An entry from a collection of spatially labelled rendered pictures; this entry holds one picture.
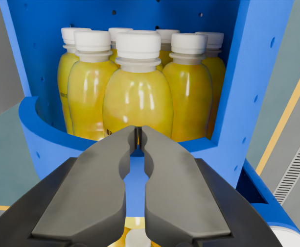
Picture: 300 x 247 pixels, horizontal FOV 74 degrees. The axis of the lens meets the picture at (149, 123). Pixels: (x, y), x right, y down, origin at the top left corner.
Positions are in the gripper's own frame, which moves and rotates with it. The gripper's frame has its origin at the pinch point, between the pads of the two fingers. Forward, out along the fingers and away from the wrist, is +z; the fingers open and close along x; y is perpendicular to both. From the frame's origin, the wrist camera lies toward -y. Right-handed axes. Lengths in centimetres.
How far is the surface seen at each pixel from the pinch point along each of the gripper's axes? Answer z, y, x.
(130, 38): 5.2, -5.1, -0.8
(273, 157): 123, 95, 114
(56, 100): 17.4, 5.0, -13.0
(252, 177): 38, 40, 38
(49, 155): 2.0, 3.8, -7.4
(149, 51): 5.3, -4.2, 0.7
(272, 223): 21, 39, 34
